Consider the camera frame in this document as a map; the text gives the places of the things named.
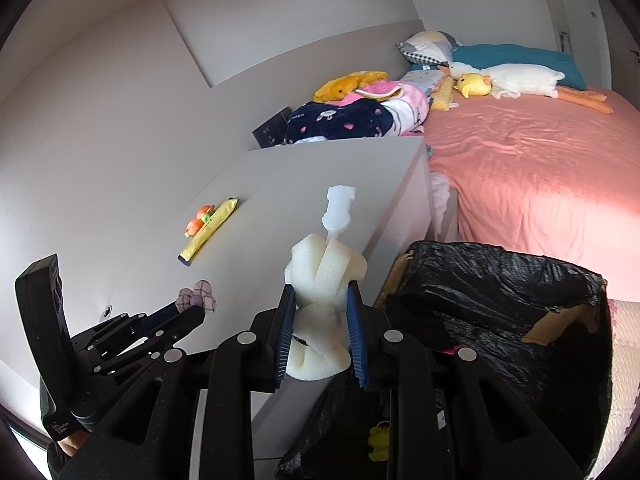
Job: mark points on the light patterned pillow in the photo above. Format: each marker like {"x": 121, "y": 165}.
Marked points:
{"x": 422, "y": 79}

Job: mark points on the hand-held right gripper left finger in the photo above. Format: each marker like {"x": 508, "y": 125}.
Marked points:
{"x": 284, "y": 335}

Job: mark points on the pink and white hat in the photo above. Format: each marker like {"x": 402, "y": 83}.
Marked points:
{"x": 380, "y": 91}

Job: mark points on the small round wall fitting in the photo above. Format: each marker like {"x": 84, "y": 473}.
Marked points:
{"x": 106, "y": 311}

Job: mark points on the grey bedside cabinet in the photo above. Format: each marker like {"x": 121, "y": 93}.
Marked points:
{"x": 280, "y": 195}

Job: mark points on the teal pillow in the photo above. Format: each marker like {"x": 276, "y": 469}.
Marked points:
{"x": 515, "y": 55}

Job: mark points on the bed with pink sheet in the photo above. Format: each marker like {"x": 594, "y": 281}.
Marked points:
{"x": 525, "y": 170}

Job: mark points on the person's left hand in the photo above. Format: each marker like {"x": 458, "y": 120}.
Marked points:
{"x": 76, "y": 442}

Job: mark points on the white cloth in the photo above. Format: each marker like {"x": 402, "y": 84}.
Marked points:
{"x": 440, "y": 200}

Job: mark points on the yellow patterned bolster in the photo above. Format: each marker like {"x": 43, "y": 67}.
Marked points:
{"x": 442, "y": 95}

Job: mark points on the yellow duck plush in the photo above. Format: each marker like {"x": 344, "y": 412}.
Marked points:
{"x": 474, "y": 85}

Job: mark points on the person's left forearm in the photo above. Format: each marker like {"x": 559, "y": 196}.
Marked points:
{"x": 56, "y": 457}

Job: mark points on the white goose plush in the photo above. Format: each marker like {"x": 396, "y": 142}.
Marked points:
{"x": 525, "y": 79}

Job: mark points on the purple plaid fabric flower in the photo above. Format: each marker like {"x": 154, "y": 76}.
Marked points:
{"x": 197, "y": 297}

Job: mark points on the black wall socket panel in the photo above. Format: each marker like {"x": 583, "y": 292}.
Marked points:
{"x": 270, "y": 129}

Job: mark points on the white sponge bottle brush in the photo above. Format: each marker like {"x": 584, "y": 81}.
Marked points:
{"x": 320, "y": 270}

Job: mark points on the cardboard box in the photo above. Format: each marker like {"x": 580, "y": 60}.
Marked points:
{"x": 555, "y": 322}

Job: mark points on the pink cream foam floor mat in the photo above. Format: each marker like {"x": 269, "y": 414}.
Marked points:
{"x": 622, "y": 360}

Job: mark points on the navy patterned blanket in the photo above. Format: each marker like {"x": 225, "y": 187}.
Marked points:
{"x": 335, "y": 122}

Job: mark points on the yellow packet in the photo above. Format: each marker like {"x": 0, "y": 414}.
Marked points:
{"x": 210, "y": 227}

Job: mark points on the bin with black bag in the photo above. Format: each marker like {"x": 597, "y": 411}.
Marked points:
{"x": 475, "y": 300}

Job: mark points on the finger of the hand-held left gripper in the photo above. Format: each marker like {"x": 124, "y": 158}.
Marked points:
{"x": 160, "y": 312}
{"x": 185, "y": 322}

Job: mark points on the patchwork pillow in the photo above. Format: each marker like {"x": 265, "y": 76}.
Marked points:
{"x": 427, "y": 46}

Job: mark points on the white door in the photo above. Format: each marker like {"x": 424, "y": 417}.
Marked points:
{"x": 575, "y": 0}

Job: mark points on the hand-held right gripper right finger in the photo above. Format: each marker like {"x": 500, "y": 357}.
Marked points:
{"x": 356, "y": 335}

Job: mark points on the pink patterned blanket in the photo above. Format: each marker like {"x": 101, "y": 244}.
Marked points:
{"x": 410, "y": 110}

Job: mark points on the yellow plush toy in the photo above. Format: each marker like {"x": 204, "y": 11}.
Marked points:
{"x": 340, "y": 86}

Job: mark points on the small orange toy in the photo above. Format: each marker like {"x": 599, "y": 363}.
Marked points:
{"x": 199, "y": 220}

